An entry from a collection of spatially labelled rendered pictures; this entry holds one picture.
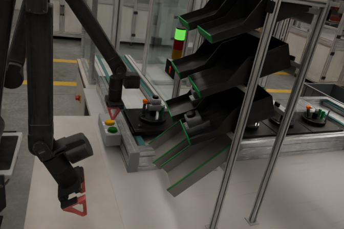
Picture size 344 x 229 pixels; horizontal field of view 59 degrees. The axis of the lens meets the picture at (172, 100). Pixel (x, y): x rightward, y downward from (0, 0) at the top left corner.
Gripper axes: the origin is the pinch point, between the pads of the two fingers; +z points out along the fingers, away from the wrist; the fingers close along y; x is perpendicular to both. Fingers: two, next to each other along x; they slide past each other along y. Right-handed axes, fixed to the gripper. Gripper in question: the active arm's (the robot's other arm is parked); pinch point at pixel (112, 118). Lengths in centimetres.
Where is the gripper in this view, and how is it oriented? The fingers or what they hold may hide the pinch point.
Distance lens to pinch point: 139.0
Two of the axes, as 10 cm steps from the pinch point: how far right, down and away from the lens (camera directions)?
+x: -9.2, 0.1, -3.9
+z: -1.5, 9.1, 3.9
